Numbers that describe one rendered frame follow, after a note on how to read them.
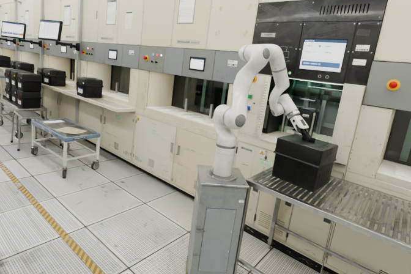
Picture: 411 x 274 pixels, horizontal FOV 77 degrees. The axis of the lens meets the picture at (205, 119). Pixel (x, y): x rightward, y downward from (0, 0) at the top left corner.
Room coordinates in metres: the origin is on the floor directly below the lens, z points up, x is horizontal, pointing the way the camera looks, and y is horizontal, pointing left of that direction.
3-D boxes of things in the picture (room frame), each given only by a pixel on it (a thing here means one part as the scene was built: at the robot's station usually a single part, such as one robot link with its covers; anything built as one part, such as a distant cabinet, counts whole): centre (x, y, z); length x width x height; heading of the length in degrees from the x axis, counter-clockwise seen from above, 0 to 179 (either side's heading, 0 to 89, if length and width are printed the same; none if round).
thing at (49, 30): (3.80, 2.18, 1.59); 0.50 x 0.41 x 0.36; 142
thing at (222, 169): (1.49, -0.14, 0.85); 0.19 x 0.19 x 0.18
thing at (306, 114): (2.51, -0.95, 1.06); 0.24 x 0.20 x 0.32; 52
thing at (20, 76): (3.97, 2.79, 0.85); 0.30 x 0.28 x 0.26; 51
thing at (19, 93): (3.97, 2.79, 0.59); 0.30 x 0.28 x 0.26; 52
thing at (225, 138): (1.52, -0.12, 1.07); 0.19 x 0.12 x 0.24; 30
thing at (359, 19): (2.30, -0.91, 0.98); 0.95 x 0.88 x 1.95; 142
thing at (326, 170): (1.59, -0.66, 0.85); 0.28 x 0.28 x 0.17; 47
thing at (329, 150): (1.59, -0.66, 0.98); 0.29 x 0.29 x 0.13; 47
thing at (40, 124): (3.12, 1.71, 0.24); 0.97 x 0.52 x 0.48; 55
